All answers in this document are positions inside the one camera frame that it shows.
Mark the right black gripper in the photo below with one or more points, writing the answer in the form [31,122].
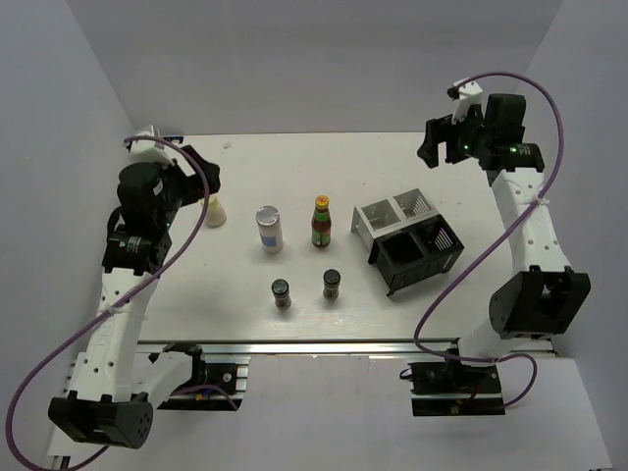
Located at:
[435,130]

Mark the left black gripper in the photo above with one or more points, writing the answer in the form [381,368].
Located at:
[193,188]

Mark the small white squeeze bottle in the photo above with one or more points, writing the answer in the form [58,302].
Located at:
[215,215]

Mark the red sauce bottle yellow cap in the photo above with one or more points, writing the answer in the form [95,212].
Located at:
[321,222]

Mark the black-lid spice jar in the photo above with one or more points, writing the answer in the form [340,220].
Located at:
[331,281]
[280,291]

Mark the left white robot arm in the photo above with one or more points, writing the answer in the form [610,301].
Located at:
[106,404]

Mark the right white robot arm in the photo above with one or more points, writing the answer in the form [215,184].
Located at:
[544,293]

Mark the black and white organizer rack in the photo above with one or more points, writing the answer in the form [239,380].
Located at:
[407,238]

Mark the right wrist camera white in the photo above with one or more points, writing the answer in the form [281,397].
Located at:
[464,93]

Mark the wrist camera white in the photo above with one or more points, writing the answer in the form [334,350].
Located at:
[464,93]
[148,151]

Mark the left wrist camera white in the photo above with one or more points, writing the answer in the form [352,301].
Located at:
[148,151]

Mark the aluminium table rail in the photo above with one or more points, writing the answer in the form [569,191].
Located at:
[334,347]

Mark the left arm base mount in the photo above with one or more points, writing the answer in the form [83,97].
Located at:
[215,385]

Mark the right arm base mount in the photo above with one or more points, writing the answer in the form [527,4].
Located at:
[449,388]

